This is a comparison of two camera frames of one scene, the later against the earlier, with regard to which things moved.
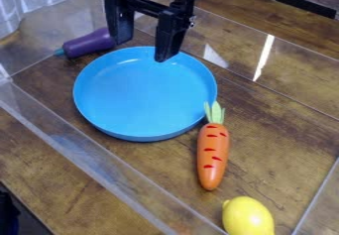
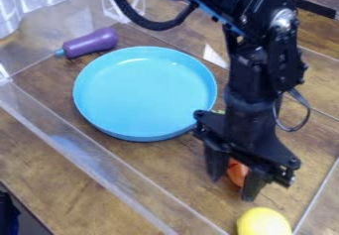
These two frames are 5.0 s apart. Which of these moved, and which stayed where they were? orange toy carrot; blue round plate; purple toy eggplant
Moved: orange toy carrot
Stayed: blue round plate; purple toy eggplant
